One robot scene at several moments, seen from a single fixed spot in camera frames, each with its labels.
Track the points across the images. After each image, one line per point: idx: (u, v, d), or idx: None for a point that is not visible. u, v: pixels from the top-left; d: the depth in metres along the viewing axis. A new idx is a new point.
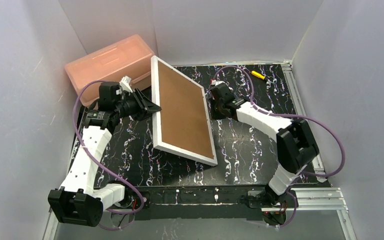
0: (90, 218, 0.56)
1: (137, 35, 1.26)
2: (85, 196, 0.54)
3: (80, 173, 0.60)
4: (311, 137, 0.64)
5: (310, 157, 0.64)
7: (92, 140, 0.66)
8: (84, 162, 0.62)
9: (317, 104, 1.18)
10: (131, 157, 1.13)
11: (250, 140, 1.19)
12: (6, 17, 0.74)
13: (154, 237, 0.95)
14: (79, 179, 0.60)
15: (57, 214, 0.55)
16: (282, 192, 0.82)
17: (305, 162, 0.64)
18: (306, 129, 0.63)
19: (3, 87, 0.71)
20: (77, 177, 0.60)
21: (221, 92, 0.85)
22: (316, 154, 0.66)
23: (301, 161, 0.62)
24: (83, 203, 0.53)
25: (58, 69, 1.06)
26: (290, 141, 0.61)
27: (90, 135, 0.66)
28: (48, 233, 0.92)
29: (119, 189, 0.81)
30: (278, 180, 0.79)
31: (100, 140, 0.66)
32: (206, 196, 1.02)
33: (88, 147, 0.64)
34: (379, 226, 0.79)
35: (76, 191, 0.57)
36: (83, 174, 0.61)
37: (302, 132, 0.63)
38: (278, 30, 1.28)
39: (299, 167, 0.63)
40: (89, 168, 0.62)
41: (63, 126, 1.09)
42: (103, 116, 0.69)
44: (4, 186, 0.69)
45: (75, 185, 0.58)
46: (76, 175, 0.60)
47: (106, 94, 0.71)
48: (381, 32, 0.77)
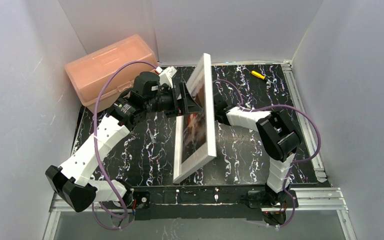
0: (74, 204, 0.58)
1: (137, 35, 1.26)
2: (73, 187, 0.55)
3: (80, 161, 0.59)
4: (291, 124, 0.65)
5: (294, 144, 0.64)
7: (104, 131, 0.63)
8: (88, 152, 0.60)
9: (317, 105, 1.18)
10: (131, 157, 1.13)
11: (250, 140, 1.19)
12: (6, 17, 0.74)
13: (154, 237, 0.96)
14: (76, 167, 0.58)
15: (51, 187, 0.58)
16: (280, 189, 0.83)
17: (290, 149, 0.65)
18: (284, 118, 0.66)
19: (3, 87, 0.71)
20: (76, 164, 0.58)
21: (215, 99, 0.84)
22: (301, 142, 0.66)
23: (285, 148, 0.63)
24: (69, 194, 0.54)
25: (58, 69, 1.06)
26: (269, 129, 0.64)
27: (104, 127, 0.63)
28: (48, 233, 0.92)
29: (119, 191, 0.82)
30: (273, 176, 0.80)
31: (111, 135, 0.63)
32: (206, 196, 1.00)
33: (97, 138, 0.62)
34: (379, 226, 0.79)
35: (68, 178, 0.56)
36: (82, 164, 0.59)
37: (281, 120, 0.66)
38: (278, 30, 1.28)
39: (284, 153, 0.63)
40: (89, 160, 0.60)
41: (63, 126, 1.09)
42: (126, 111, 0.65)
44: (4, 185, 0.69)
45: (71, 172, 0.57)
46: (76, 161, 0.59)
47: (140, 87, 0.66)
48: (381, 33, 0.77)
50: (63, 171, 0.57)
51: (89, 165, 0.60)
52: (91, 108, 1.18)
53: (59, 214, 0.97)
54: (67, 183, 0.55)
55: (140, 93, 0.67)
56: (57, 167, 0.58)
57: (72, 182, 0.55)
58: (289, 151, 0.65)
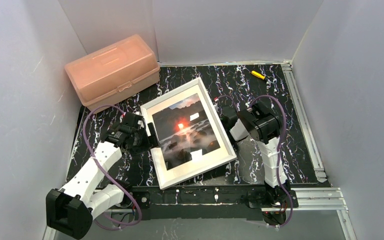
0: (78, 225, 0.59)
1: (137, 35, 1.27)
2: (79, 203, 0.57)
3: (82, 180, 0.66)
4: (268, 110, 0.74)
5: (272, 124, 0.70)
7: (103, 153, 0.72)
8: (90, 171, 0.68)
9: (317, 105, 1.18)
10: (131, 157, 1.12)
11: (250, 140, 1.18)
12: (6, 18, 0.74)
13: (154, 237, 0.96)
14: (79, 186, 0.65)
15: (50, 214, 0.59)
16: (277, 183, 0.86)
17: (270, 129, 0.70)
18: (261, 106, 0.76)
19: (3, 87, 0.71)
20: (79, 183, 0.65)
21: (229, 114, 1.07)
22: (280, 123, 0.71)
23: (262, 126, 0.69)
24: (75, 211, 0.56)
25: (58, 69, 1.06)
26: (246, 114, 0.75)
27: (102, 149, 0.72)
28: (48, 233, 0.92)
29: (117, 194, 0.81)
30: (267, 168, 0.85)
31: (110, 155, 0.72)
32: (206, 196, 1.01)
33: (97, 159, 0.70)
34: (379, 226, 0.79)
35: (73, 196, 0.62)
36: (84, 182, 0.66)
37: (260, 109, 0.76)
38: (279, 29, 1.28)
39: (262, 131, 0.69)
40: (91, 178, 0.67)
41: (63, 127, 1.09)
42: (119, 136, 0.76)
44: (4, 184, 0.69)
45: (75, 190, 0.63)
46: (78, 180, 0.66)
47: (130, 119, 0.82)
48: (382, 32, 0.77)
50: (65, 192, 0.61)
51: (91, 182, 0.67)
52: (91, 108, 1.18)
53: None
54: (72, 200, 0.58)
55: (131, 124, 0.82)
56: (58, 190, 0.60)
57: (78, 199, 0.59)
58: (269, 132, 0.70)
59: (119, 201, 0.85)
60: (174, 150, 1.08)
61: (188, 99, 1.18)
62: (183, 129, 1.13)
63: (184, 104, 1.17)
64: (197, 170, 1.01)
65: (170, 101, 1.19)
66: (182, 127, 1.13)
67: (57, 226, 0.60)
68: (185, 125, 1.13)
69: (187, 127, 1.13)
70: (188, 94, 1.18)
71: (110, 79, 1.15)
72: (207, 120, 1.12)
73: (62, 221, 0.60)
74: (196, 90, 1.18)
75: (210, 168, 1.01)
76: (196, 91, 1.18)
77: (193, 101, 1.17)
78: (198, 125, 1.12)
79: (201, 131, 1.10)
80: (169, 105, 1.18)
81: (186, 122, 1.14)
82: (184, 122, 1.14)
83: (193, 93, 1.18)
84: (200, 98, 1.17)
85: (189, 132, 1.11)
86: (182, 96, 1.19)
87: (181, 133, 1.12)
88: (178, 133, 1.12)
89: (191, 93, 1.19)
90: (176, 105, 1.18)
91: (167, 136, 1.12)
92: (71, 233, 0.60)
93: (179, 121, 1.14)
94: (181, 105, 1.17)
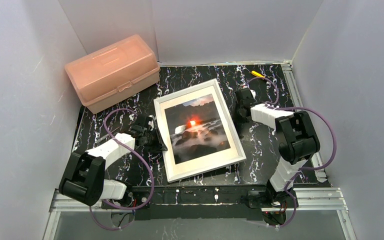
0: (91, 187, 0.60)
1: (137, 35, 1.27)
2: (100, 163, 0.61)
3: (104, 149, 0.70)
4: (311, 129, 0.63)
5: (309, 146, 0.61)
7: (122, 139, 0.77)
8: (111, 145, 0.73)
9: (316, 105, 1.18)
10: (131, 158, 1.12)
11: (250, 140, 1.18)
12: (7, 18, 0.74)
13: (154, 237, 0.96)
14: (101, 152, 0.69)
15: (67, 173, 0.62)
16: (280, 189, 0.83)
17: (304, 152, 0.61)
18: (306, 121, 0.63)
19: (3, 87, 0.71)
20: (101, 150, 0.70)
21: (243, 94, 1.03)
22: (317, 149, 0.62)
23: (297, 147, 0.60)
24: (96, 168, 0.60)
25: (58, 69, 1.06)
26: (285, 127, 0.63)
27: (121, 136, 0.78)
28: (48, 233, 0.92)
29: (119, 188, 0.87)
30: (279, 175, 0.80)
31: (128, 141, 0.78)
32: (207, 196, 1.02)
33: (118, 140, 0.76)
34: (379, 226, 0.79)
35: (96, 156, 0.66)
36: (107, 151, 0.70)
37: (303, 123, 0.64)
38: (278, 30, 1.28)
39: (296, 154, 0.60)
40: (113, 149, 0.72)
41: (63, 126, 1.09)
42: (134, 131, 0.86)
44: (4, 184, 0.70)
45: (97, 152, 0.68)
46: (101, 149, 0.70)
47: (141, 120, 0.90)
48: (381, 33, 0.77)
50: (89, 153, 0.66)
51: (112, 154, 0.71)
52: (90, 108, 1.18)
53: (59, 214, 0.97)
54: (95, 159, 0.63)
55: (142, 125, 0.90)
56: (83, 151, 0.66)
57: (100, 158, 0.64)
58: (302, 155, 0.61)
59: (119, 198, 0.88)
60: (184, 145, 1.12)
61: (202, 99, 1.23)
62: (194, 126, 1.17)
63: (197, 103, 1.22)
64: (204, 166, 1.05)
65: (184, 98, 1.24)
66: (193, 124, 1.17)
67: (68, 189, 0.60)
68: (197, 122, 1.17)
69: (198, 125, 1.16)
70: (202, 94, 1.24)
71: (110, 79, 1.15)
72: (219, 121, 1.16)
73: (75, 183, 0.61)
74: (211, 91, 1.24)
75: (216, 166, 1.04)
76: (211, 93, 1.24)
77: (207, 101, 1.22)
78: (211, 125, 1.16)
79: (213, 130, 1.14)
80: (183, 101, 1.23)
81: (198, 120, 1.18)
82: (197, 120, 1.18)
83: (207, 93, 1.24)
84: (214, 98, 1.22)
85: (201, 130, 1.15)
86: (195, 96, 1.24)
87: (192, 130, 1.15)
88: (188, 129, 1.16)
89: (205, 93, 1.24)
90: (189, 102, 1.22)
91: (179, 131, 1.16)
92: (81, 197, 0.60)
93: (191, 118, 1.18)
94: (194, 103, 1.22)
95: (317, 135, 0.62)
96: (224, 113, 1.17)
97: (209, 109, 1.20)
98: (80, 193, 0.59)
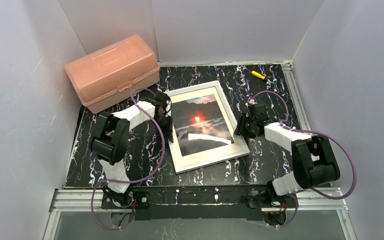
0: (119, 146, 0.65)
1: (137, 35, 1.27)
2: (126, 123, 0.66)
3: (128, 113, 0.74)
4: (331, 156, 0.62)
5: (328, 175, 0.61)
7: (143, 106, 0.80)
8: (134, 110, 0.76)
9: (316, 105, 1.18)
10: (131, 157, 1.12)
11: (250, 140, 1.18)
12: (6, 18, 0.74)
13: (154, 237, 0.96)
14: (125, 115, 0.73)
15: (96, 131, 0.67)
16: (282, 193, 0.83)
17: (322, 180, 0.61)
18: (325, 146, 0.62)
19: (3, 87, 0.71)
20: (125, 114, 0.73)
21: (257, 110, 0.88)
22: (336, 177, 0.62)
23: (315, 175, 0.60)
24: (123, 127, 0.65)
25: (58, 69, 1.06)
26: (303, 150, 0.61)
27: (143, 103, 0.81)
28: (48, 233, 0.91)
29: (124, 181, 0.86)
30: (284, 185, 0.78)
31: (149, 108, 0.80)
32: (207, 196, 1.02)
33: (140, 106, 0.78)
34: (379, 226, 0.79)
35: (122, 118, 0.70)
36: (130, 115, 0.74)
37: (321, 148, 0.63)
38: (278, 30, 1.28)
39: (313, 181, 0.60)
40: (135, 114, 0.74)
41: (63, 126, 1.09)
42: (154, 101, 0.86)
44: (4, 184, 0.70)
45: (122, 115, 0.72)
46: (125, 113, 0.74)
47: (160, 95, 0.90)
48: (381, 33, 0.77)
50: (115, 115, 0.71)
51: (134, 118, 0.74)
52: (90, 108, 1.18)
53: (59, 214, 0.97)
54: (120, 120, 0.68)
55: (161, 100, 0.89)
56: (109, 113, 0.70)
57: (126, 120, 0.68)
58: (321, 182, 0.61)
59: (121, 191, 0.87)
60: (185, 146, 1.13)
61: (205, 98, 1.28)
62: (199, 122, 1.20)
63: (201, 101, 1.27)
64: (207, 160, 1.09)
65: (189, 95, 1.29)
66: (198, 120, 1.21)
67: (97, 146, 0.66)
68: (202, 118, 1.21)
69: (203, 121, 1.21)
70: (205, 93, 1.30)
71: (110, 79, 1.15)
72: (223, 119, 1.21)
73: (103, 142, 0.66)
74: (213, 92, 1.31)
75: (222, 158, 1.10)
76: (213, 93, 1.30)
77: (210, 100, 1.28)
78: (214, 122, 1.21)
79: (217, 126, 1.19)
80: (187, 98, 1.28)
81: (203, 117, 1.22)
82: (201, 116, 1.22)
83: (210, 93, 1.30)
84: (216, 98, 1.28)
85: (206, 126, 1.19)
86: (199, 94, 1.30)
87: (197, 125, 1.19)
88: (194, 125, 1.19)
89: (208, 93, 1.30)
90: (193, 99, 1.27)
91: (184, 125, 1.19)
92: (107, 155, 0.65)
93: (194, 116, 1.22)
94: (197, 101, 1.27)
95: (336, 162, 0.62)
96: (227, 113, 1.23)
97: (210, 113, 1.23)
98: (107, 151, 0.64)
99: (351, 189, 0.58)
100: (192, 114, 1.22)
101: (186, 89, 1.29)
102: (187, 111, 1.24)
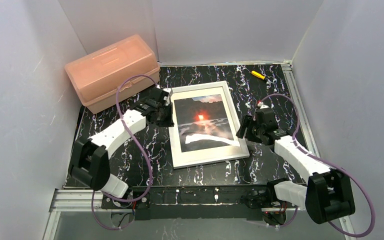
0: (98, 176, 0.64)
1: (137, 35, 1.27)
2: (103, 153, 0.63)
3: (109, 134, 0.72)
4: (348, 193, 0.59)
5: (343, 212, 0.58)
7: (129, 119, 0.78)
8: (117, 129, 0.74)
9: (316, 105, 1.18)
10: (131, 157, 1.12)
11: None
12: (6, 18, 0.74)
13: (154, 237, 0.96)
14: (106, 138, 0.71)
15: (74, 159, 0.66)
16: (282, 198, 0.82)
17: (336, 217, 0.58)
18: (344, 183, 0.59)
19: (3, 87, 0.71)
20: (106, 136, 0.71)
21: (266, 117, 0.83)
22: (350, 213, 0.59)
23: (330, 212, 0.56)
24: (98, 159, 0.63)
25: (58, 69, 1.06)
26: (322, 189, 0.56)
27: (129, 115, 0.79)
28: (48, 233, 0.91)
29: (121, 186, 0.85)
30: (288, 194, 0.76)
31: (136, 121, 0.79)
32: (207, 196, 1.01)
33: (125, 122, 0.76)
34: (379, 226, 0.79)
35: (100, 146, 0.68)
36: (111, 137, 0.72)
37: (339, 183, 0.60)
38: (278, 30, 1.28)
39: (328, 218, 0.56)
40: (117, 135, 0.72)
41: (63, 126, 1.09)
42: (146, 107, 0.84)
44: (4, 184, 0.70)
45: (101, 140, 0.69)
46: (105, 134, 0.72)
47: (156, 94, 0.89)
48: (381, 33, 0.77)
50: (92, 141, 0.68)
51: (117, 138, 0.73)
52: (90, 108, 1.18)
53: (59, 214, 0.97)
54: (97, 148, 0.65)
55: (156, 99, 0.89)
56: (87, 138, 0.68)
57: (102, 147, 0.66)
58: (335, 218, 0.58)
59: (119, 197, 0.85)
60: (185, 146, 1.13)
61: (211, 97, 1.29)
62: (202, 120, 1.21)
63: (206, 100, 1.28)
64: (208, 158, 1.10)
65: (194, 93, 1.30)
66: (201, 118, 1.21)
67: (77, 174, 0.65)
68: (205, 117, 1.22)
69: (206, 119, 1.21)
70: (212, 92, 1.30)
71: (109, 80, 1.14)
72: (226, 119, 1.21)
73: (82, 170, 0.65)
74: (220, 92, 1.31)
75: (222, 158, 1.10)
76: (220, 93, 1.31)
77: (216, 99, 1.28)
78: (218, 121, 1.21)
79: (219, 126, 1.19)
80: (193, 96, 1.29)
81: (206, 115, 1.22)
82: (205, 114, 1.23)
83: (217, 93, 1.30)
84: (222, 98, 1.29)
85: (208, 124, 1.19)
86: (205, 93, 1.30)
87: (200, 124, 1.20)
88: (197, 123, 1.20)
89: (215, 92, 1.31)
90: (198, 98, 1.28)
91: (187, 123, 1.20)
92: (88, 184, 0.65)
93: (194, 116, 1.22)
94: (204, 100, 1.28)
95: (353, 200, 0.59)
96: (231, 112, 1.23)
97: (210, 113, 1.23)
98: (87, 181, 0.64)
99: (370, 228, 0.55)
100: (192, 115, 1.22)
101: (192, 88, 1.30)
102: (187, 111, 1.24)
